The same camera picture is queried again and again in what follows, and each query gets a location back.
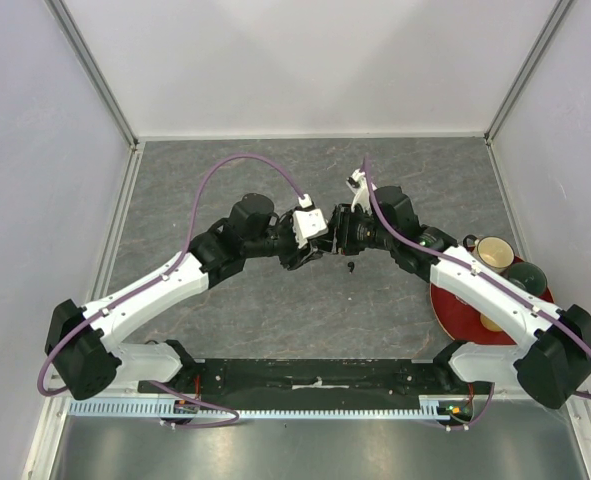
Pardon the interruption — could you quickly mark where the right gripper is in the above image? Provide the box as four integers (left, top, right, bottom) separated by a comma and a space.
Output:
316, 203, 396, 255

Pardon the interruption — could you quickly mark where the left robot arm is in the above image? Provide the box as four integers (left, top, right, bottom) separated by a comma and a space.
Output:
45, 193, 328, 400

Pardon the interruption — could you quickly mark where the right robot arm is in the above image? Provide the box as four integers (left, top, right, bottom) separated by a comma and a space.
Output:
331, 179, 591, 409

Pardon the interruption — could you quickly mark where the red round tray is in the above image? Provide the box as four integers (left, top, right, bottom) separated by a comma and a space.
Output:
430, 247, 560, 348

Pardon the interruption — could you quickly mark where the cream mug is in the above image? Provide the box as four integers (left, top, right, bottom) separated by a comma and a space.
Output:
463, 235, 515, 273

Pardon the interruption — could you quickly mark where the dark green cup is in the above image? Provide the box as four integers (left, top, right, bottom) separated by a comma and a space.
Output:
503, 261, 548, 297

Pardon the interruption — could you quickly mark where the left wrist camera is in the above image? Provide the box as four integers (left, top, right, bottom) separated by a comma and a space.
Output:
292, 208, 328, 249

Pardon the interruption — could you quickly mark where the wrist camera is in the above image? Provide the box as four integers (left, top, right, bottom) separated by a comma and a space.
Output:
292, 208, 328, 249
346, 169, 371, 214

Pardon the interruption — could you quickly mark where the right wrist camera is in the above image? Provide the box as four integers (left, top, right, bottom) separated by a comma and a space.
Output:
346, 169, 371, 214

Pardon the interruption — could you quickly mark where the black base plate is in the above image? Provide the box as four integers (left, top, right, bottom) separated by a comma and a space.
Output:
139, 357, 496, 412

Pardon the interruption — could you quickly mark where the cream cup with handle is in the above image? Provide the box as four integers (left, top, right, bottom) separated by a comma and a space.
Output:
479, 314, 503, 332

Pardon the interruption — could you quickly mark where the slotted cable duct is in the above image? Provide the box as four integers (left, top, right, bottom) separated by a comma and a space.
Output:
68, 397, 450, 421

